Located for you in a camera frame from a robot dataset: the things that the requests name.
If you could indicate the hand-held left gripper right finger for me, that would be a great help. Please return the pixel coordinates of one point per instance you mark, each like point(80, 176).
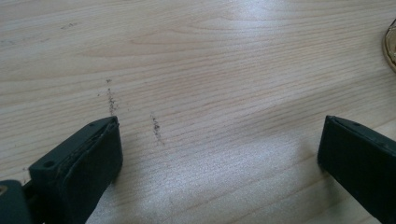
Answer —
point(361, 161)

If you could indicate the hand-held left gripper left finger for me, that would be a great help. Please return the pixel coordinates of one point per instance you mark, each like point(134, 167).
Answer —
point(81, 168)

